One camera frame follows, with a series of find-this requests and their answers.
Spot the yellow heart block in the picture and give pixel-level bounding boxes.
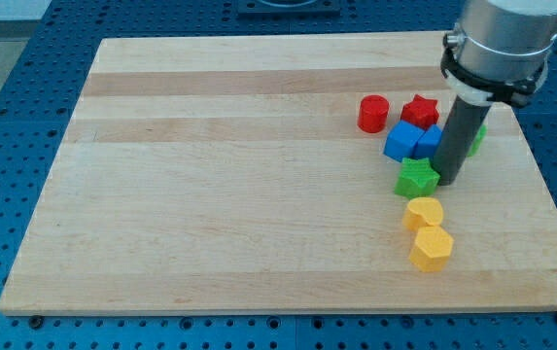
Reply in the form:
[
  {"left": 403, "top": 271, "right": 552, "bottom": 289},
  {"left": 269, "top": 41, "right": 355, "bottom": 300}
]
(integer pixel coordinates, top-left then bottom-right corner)
[{"left": 401, "top": 197, "right": 444, "bottom": 231}]

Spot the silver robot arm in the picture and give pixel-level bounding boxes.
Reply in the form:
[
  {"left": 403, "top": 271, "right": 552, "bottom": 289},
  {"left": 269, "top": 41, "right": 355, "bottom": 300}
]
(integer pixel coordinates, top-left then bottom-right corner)
[{"left": 431, "top": 0, "right": 557, "bottom": 186}]

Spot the blue cube block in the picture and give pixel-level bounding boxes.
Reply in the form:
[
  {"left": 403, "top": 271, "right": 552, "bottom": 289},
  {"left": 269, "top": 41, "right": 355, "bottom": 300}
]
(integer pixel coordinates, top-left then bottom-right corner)
[{"left": 383, "top": 121, "right": 425, "bottom": 162}]

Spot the green star block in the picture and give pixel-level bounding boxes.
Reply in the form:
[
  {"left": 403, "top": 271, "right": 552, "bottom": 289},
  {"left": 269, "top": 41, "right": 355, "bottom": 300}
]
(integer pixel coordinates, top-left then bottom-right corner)
[{"left": 394, "top": 157, "right": 440, "bottom": 199}]

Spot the green block behind rod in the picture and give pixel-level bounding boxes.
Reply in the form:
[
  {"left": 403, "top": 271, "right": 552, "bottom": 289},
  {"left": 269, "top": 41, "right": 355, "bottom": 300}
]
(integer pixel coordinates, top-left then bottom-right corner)
[{"left": 468, "top": 124, "right": 487, "bottom": 158}]

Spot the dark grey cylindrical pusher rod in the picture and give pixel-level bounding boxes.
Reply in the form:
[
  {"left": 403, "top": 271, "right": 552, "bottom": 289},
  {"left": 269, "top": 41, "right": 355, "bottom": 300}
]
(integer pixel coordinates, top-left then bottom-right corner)
[{"left": 431, "top": 97, "right": 490, "bottom": 186}]

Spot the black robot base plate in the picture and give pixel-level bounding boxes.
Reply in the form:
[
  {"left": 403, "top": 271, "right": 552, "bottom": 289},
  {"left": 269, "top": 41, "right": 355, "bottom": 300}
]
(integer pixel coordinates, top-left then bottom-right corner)
[{"left": 234, "top": 0, "right": 341, "bottom": 17}]

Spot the yellow hexagon block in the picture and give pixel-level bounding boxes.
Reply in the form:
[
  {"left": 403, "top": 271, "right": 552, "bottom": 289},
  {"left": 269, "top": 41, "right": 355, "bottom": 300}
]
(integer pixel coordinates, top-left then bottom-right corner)
[{"left": 408, "top": 226, "right": 454, "bottom": 272}]

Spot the red star block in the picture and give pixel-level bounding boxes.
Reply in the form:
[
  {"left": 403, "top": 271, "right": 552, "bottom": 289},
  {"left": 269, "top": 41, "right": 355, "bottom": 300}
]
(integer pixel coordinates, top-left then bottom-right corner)
[{"left": 400, "top": 94, "right": 439, "bottom": 130}]

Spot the light wooden board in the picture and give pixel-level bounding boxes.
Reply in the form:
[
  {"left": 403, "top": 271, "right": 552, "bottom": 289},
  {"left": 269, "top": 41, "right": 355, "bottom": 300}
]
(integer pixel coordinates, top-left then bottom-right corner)
[{"left": 0, "top": 31, "right": 557, "bottom": 316}]

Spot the red cylinder block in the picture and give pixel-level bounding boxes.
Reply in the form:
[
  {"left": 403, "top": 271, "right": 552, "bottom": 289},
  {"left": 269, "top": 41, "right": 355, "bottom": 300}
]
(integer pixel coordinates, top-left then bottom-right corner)
[{"left": 357, "top": 94, "right": 390, "bottom": 133}]

